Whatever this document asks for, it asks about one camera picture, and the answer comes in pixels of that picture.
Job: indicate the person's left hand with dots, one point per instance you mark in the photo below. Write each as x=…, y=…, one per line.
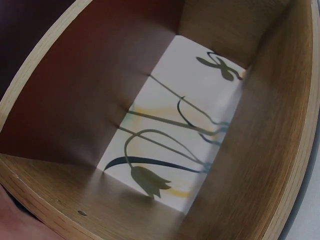
x=15, y=225

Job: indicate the wooden box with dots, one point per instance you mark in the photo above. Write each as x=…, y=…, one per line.
x=62, y=100

